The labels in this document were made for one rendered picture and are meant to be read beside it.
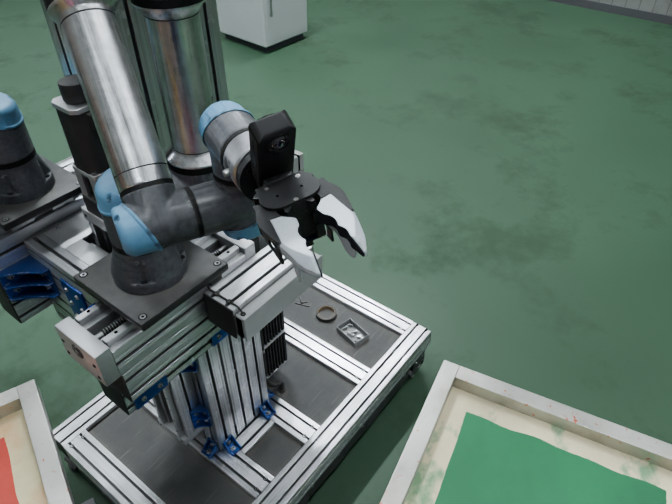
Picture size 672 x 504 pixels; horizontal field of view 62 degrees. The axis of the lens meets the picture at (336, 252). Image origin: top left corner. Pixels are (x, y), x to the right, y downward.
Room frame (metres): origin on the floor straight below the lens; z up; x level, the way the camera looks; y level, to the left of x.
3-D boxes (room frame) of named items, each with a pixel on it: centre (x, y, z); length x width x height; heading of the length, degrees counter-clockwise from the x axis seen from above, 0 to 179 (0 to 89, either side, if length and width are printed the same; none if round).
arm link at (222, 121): (0.69, 0.14, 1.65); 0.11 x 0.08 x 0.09; 28
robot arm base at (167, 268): (0.86, 0.38, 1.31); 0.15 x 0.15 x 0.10
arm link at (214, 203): (0.68, 0.15, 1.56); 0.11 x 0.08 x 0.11; 118
